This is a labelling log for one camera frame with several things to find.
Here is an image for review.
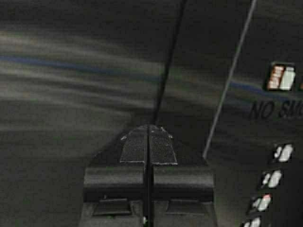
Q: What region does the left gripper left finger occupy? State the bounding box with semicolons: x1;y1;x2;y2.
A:
79;125;148;227

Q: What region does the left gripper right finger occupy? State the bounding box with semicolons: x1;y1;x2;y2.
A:
148;125;218;227

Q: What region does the elevator floor button panel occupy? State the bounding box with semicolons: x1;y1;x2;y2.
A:
207;0;303;227

